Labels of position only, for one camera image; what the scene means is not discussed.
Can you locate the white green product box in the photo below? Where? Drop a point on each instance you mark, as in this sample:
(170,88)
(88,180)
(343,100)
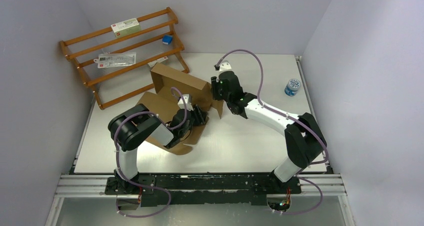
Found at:
(126,27)

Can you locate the clear blister pack card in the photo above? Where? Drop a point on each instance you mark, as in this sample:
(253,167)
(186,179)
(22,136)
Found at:
(115,60)

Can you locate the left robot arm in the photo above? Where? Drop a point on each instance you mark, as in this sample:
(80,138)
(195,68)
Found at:
(133,127)

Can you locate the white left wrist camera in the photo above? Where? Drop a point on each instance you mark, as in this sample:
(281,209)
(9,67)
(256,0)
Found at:
(185,102)

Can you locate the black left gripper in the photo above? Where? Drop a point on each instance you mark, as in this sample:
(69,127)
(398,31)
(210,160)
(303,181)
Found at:
(201,115)

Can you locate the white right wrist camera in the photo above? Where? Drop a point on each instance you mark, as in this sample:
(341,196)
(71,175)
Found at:
(223,66)

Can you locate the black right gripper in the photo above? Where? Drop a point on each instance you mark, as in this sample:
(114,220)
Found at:
(214,84)

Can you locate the wooden tiered rack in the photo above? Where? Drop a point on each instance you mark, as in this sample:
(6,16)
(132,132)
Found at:
(111,86)

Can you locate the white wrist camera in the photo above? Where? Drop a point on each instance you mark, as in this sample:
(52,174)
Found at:
(223,66)
(185,102)

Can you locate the small white grey box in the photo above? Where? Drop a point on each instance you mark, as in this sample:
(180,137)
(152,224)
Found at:
(163,60)

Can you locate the small blue cube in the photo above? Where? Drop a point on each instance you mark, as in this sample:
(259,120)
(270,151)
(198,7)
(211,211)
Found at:
(167,39)

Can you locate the blue white lidded jar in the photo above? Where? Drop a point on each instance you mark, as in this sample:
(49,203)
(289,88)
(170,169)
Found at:
(292,87)

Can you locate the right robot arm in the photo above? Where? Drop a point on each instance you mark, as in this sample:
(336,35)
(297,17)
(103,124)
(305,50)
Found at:
(303,138)

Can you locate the brown cardboard box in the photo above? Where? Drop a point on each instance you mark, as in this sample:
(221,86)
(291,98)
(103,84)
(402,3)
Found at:
(169,85)

